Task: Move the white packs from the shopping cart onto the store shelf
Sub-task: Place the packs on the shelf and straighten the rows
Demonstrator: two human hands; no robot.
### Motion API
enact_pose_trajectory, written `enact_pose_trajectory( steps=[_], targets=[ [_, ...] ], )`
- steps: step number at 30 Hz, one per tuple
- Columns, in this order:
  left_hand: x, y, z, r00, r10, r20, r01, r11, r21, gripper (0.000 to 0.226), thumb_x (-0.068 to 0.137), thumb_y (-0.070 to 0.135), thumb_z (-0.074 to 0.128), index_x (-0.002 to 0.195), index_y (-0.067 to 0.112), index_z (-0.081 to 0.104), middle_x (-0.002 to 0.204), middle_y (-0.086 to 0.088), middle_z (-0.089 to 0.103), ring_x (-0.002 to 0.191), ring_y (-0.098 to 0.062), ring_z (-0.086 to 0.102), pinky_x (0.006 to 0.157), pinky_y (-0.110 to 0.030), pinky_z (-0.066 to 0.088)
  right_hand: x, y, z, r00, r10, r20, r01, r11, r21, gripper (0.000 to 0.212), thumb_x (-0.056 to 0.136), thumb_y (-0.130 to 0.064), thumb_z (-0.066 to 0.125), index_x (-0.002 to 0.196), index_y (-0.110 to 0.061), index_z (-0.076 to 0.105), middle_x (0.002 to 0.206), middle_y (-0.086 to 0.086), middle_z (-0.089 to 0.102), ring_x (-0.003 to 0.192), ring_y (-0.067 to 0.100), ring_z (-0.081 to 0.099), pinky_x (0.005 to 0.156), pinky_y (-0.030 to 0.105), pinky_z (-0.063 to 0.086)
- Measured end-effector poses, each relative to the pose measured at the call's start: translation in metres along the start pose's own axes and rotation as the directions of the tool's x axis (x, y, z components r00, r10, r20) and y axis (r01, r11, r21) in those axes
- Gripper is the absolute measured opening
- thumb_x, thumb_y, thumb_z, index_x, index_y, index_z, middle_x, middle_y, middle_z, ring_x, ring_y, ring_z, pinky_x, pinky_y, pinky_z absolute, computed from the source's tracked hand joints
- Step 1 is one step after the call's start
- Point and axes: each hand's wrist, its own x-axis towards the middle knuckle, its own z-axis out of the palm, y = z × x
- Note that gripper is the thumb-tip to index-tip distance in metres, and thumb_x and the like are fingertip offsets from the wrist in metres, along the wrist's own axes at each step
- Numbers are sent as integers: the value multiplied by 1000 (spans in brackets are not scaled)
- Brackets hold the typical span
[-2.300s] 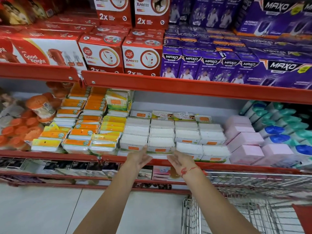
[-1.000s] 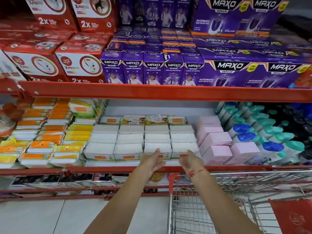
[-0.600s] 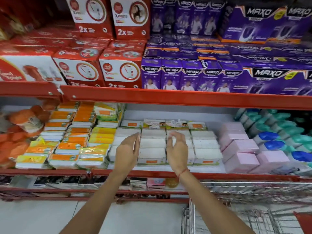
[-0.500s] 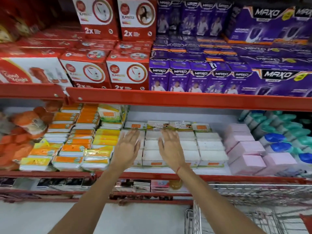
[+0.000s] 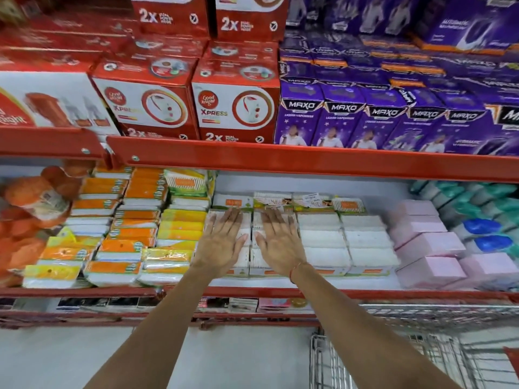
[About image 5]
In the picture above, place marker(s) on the person's left hand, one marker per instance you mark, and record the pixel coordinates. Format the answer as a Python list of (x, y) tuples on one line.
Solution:
[(217, 249)]

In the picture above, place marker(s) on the person's right hand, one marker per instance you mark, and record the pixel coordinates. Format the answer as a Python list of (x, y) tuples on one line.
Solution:
[(282, 249)]

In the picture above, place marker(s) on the person's right thumb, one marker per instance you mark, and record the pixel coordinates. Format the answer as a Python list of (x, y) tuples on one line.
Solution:
[(259, 242)]

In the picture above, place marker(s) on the person's right middle finger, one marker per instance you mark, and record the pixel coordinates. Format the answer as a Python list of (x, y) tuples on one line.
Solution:
[(277, 221)]

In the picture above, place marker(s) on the person's left little finger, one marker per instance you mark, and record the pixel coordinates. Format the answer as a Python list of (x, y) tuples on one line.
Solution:
[(209, 227)]

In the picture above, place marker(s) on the person's left middle finger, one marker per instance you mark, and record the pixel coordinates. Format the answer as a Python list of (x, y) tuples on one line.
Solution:
[(232, 220)]

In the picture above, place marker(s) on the person's right little finger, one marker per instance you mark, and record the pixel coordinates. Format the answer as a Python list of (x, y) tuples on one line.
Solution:
[(296, 234)]

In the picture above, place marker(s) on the person's left thumb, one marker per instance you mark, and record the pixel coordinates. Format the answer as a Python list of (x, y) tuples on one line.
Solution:
[(245, 243)]

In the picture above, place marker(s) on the person's right forearm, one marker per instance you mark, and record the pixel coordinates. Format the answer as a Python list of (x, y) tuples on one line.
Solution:
[(365, 340)]

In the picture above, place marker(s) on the person's left forearm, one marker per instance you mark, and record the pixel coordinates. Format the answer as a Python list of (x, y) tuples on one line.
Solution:
[(162, 332)]

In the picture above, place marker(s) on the rows of white swab boxes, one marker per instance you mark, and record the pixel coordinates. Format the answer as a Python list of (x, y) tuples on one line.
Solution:
[(332, 238)]

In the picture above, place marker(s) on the long red shelf beam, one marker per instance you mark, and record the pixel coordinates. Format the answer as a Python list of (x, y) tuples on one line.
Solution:
[(308, 160)]

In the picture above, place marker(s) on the pile of orange yellow packets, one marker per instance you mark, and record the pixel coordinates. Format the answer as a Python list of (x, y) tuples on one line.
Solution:
[(133, 230)]

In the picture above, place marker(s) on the row of small flat packets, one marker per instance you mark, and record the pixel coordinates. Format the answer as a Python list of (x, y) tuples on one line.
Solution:
[(121, 303)]

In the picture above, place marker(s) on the stack of pink boxes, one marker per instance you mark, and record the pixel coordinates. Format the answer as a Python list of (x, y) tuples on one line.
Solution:
[(429, 247)]

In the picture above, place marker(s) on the stack of red boxes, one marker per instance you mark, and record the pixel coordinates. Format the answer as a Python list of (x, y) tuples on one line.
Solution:
[(202, 76)]

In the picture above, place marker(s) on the pile of orange mesh bags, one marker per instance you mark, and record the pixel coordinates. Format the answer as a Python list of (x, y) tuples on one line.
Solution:
[(28, 218)]

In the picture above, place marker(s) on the pile of teal blue packets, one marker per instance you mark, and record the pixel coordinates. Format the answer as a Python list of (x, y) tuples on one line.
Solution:
[(478, 214)]

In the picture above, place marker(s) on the short red shelf beam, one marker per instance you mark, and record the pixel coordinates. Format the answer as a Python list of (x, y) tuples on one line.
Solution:
[(44, 141)]

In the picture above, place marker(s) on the stack of purple boxes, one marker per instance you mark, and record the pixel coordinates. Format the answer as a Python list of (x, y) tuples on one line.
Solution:
[(397, 76)]

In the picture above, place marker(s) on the wide red white carton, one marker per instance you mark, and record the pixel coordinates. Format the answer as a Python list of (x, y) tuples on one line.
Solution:
[(48, 101)]

